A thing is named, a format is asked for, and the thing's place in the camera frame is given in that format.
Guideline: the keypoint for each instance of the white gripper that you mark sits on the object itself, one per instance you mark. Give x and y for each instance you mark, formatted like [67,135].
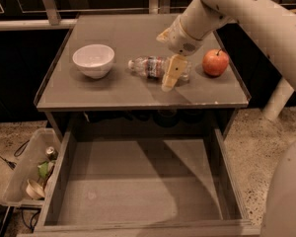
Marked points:
[182,39]

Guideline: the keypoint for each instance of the white cup in bin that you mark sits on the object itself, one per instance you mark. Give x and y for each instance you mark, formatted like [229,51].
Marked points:
[34,190]

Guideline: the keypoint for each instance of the green item in bin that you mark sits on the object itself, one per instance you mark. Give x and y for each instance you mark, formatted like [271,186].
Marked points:
[44,169]

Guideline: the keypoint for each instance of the metal can in bin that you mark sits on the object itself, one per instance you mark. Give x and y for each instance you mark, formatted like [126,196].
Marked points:
[51,153]

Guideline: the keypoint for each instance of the white diagonal post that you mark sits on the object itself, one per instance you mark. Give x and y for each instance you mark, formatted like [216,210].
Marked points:
[278,100]

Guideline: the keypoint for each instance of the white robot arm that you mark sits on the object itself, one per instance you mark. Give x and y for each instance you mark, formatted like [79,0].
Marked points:
[273,29]

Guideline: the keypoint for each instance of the clear plastic water bottle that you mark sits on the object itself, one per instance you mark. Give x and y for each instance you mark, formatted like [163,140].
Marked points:
[153,67]

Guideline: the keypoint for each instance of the clear plastic bin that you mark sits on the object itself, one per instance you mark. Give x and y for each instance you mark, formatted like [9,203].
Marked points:
[34,154]

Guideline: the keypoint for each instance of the white ceramic bowl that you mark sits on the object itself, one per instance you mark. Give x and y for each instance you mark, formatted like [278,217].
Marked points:
[94,60]

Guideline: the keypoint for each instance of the red apple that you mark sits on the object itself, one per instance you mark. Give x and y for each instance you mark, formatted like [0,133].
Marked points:
[215,62]

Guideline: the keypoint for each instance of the open grey top drawer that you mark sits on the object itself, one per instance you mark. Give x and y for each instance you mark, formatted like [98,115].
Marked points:
[150,186]

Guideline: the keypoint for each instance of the grey cabinet with top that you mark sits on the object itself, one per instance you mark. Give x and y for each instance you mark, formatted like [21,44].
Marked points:
[65,89]

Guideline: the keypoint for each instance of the metal railing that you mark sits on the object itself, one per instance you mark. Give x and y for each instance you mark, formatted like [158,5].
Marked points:
[27,15]

